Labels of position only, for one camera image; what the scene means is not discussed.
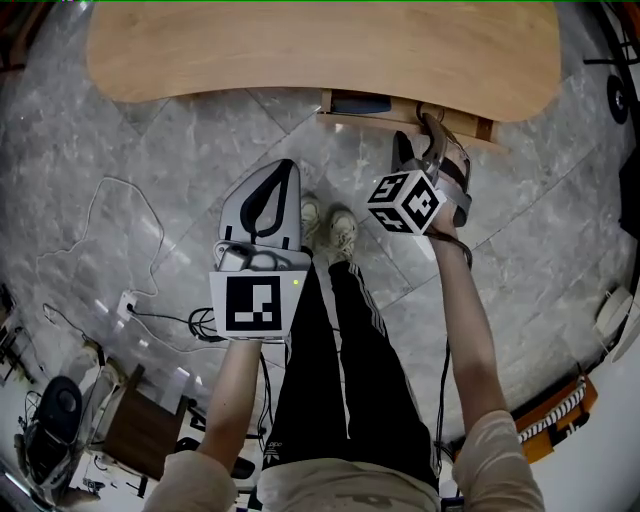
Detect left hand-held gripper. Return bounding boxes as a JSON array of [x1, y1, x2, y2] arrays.
[[208, 158, 313, 344]]

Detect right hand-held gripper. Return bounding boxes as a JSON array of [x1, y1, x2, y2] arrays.
[[367, 113, 474, 237]]

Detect wooden drawer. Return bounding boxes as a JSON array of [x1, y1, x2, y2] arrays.
[[315, 88, 509, 154]]

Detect person's left forearm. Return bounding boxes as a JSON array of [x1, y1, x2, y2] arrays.
[[196, 339, 265, 474]]

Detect person's right forearm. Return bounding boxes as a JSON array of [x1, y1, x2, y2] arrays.
[[428, 219, 512, 446]]

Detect wooden coffee table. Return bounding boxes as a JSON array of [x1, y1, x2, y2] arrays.
[[85, 1, 562, 124]]

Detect person's right hand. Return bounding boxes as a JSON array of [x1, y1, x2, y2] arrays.
[[439, 148, 470, 195]]

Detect dark blue flat object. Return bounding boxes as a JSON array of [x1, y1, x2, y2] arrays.
[[331, 94, 392, 116]]

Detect cream left sneaker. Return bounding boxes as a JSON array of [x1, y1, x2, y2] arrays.
[[300, 193, 323, 252]]

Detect cream sneaker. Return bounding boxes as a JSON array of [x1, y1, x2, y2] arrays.
[[324, 208, 360, 265], [300, 193, 323, 252]]

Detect cream right sneaker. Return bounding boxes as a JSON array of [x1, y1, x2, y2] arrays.
[[324, 208, 360, 265]]

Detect black striped trousers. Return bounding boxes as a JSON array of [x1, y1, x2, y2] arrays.
[[261, 259, 442, 490]]

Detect white power socket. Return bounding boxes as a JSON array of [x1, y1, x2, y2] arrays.
[[116, 291, 139, 322]]

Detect dark brown wooden cabinet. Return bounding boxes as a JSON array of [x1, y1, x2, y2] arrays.
[[101, 363, 190, 482]]

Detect black wheel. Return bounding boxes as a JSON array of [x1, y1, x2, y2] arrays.
[[606, 73, 631, 125]]

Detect cream long-sleeved shirt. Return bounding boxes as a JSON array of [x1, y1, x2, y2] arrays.
[[158, 409, 547, 512]]

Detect black round device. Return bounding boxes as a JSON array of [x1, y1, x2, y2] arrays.
[[23, 375, 85, 489]]

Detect black metal stand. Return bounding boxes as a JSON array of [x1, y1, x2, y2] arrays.
[[583, 0, 640, 69]]

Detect white fan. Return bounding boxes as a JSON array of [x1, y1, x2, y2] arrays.
[[593, 285, 640, 365]]

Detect orange box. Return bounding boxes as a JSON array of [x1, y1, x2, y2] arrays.
[[513, 373, 600, 465]]

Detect wooden chair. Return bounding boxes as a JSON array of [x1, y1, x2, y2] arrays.
[[0, 2, 44, 72]]

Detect black floor cable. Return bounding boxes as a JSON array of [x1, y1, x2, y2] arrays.
[[130, 305, 217, 346]]

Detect thin white cable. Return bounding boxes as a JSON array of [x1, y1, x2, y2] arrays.
[[36, 176, 167, 303]]

